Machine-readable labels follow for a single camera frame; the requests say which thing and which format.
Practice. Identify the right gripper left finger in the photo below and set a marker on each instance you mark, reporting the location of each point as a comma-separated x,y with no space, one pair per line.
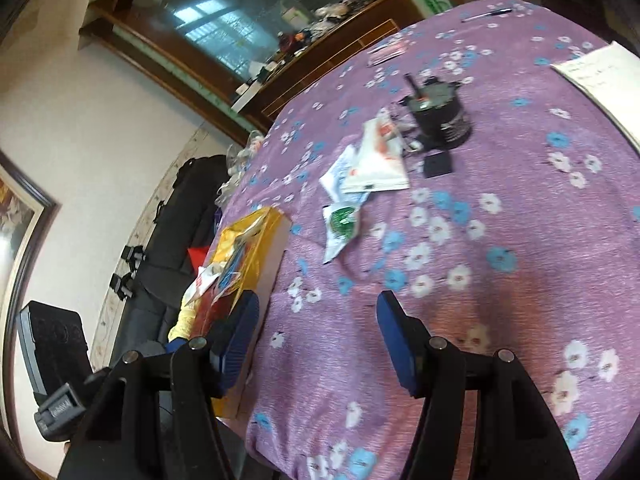
230,341

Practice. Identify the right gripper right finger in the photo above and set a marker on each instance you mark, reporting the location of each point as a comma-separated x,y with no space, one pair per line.
406,340

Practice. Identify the white red-text sachet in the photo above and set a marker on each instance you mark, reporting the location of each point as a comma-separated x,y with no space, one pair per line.
378,165

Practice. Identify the white desiccant packet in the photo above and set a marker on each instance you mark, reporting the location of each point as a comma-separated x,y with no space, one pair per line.
334,177

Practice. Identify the yellow taped foam box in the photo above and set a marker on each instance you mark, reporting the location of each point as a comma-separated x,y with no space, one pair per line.
248,257

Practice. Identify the red bag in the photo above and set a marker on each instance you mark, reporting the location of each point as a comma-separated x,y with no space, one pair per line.
197,257

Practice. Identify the black sofa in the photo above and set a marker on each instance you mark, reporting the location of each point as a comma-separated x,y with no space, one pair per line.
160,271

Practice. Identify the green white sachet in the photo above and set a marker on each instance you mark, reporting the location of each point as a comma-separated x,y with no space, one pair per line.
342,221

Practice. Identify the framed picture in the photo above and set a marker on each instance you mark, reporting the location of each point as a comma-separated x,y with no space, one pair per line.
26,215

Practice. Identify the black square piece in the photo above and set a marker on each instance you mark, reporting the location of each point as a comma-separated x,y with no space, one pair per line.
437,164

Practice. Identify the clear plastic bags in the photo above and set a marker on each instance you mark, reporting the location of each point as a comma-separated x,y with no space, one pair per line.
238,162

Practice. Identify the purple floral tablecloth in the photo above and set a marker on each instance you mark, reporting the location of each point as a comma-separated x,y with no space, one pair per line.
531,244

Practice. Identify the black electric motor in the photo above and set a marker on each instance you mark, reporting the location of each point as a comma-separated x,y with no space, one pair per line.
442,120

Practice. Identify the pink packet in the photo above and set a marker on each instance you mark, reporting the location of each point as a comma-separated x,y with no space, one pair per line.
386,52

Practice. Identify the wooden cabinet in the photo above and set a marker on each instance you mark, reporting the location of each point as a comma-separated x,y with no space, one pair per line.
238,62

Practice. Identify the white paper sheet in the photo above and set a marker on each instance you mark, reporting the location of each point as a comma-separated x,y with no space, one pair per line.
609,77

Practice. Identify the black pen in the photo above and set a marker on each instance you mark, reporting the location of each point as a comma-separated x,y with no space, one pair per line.
490,14

